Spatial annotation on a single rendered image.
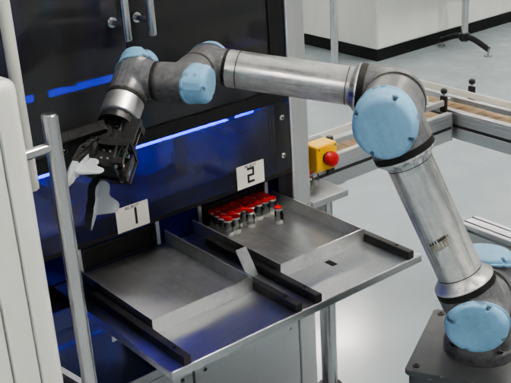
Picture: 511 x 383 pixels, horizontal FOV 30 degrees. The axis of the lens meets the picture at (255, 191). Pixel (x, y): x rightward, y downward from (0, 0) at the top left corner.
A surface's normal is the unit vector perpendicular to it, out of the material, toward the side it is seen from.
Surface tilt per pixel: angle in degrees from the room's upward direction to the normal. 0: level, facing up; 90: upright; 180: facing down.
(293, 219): 0
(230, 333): 0
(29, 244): 90
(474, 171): 0
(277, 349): 90
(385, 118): 83
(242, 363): 90
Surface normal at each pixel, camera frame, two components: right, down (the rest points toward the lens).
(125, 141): -0.11, -0.53
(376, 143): -0.33, 0.27
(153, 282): -0.06, -0.92
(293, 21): 0.62, 0.27
